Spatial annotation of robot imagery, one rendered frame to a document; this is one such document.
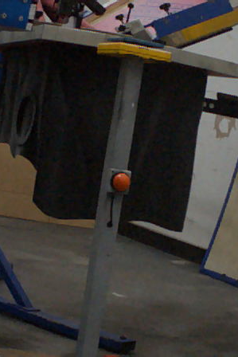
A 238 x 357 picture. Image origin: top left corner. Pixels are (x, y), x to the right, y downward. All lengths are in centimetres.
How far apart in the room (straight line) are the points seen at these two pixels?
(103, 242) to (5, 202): 494
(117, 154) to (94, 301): 33
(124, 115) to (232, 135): 381
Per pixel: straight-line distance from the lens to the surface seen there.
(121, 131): 217
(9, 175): 714
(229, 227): 563
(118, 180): 214
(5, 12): 197
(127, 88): 217
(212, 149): 617
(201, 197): 622
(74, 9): 294
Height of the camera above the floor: 77
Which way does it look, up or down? 3 degrees down
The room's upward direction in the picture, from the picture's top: 9 degrees clockwise
